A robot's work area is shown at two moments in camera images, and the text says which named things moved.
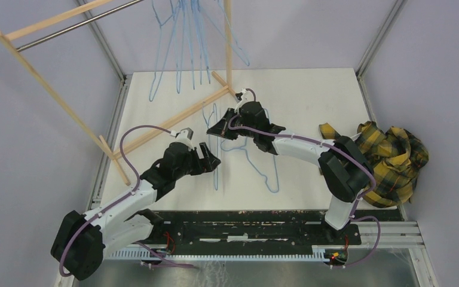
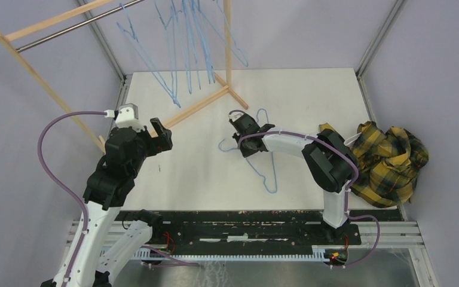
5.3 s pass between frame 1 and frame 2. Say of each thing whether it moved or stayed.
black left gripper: moved
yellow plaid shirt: stayed
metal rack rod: stayed
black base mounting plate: stayed
